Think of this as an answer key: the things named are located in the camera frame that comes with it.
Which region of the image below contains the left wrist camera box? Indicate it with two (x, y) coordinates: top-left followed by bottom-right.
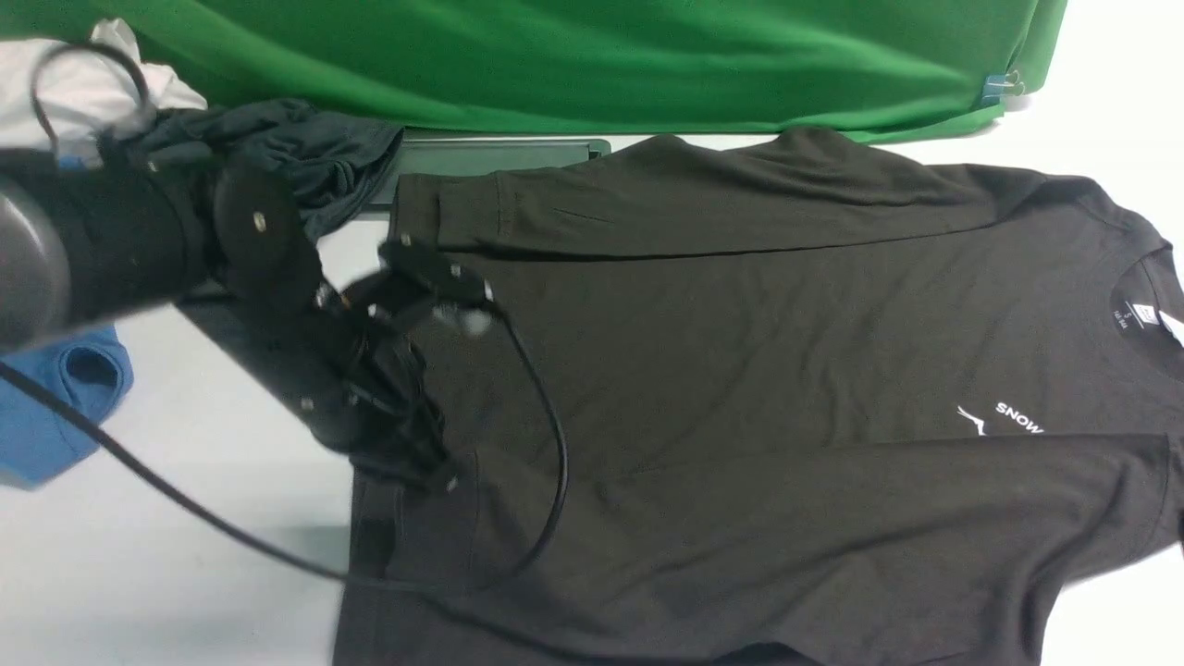
(379, 233), (498, 338)

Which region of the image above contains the white crumpled garment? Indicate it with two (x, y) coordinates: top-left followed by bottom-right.
(1, 18), (207, 167)

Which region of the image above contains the blue crumpled garment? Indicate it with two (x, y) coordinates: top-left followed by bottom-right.
(0, 324), (136, 489)

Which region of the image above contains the dark gray long-sleeve top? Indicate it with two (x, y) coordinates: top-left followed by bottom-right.
(333, 128), (1182, 665)

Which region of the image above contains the dark teal crumpled garment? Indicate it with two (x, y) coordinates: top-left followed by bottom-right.
(127, 98), (405, 241)

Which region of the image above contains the black left camera cable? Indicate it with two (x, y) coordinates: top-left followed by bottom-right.
(0, 305), (570, 593)

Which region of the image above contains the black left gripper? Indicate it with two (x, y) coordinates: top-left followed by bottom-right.
(211, 160), (461, 493)

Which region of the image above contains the blue binder clip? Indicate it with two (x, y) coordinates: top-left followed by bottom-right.
(980, 70), (1025, 108)

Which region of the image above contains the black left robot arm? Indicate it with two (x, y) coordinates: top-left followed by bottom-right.
(1, 143), (461, 489)

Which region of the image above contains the green backdrop cloth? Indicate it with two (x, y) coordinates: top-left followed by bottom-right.
(4, 1), (1067, 143)

